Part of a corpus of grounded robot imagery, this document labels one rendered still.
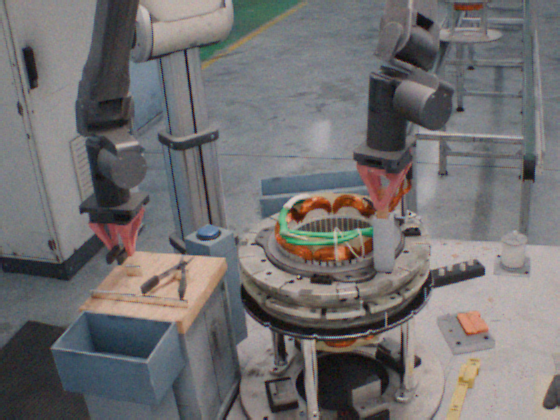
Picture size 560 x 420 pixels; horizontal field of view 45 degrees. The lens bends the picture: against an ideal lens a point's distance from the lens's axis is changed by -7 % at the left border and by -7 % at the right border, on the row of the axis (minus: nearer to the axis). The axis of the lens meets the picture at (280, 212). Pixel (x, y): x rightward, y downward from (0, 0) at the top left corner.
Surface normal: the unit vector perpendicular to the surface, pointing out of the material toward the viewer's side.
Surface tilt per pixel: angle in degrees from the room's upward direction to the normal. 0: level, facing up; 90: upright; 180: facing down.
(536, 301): 0
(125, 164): 91
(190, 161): 90
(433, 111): 93
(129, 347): 90
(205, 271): 0
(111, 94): 116
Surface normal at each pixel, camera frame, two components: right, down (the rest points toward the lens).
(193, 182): 0.57, 0.31
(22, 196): -0.30, 0.44
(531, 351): -0.09, -0.90
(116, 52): 0.51, 0.69
